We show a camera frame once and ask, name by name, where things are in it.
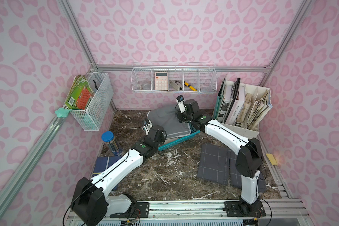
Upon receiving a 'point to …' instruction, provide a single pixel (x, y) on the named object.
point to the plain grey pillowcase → (166, 117)
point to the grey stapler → (174, 84)
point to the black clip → (96, 87)
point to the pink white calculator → (161, 81)
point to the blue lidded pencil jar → (108, 137)
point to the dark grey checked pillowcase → (213, 164)
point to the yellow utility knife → (190, 87)
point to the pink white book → (237, 106)
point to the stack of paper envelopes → (258, 109)
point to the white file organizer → (242, 106)
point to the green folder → (219, 100)
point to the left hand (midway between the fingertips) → (157, 130)
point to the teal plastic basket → (194, 132)
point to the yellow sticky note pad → (272, 159)
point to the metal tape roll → (146, 86)
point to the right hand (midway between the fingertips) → (178, 109)
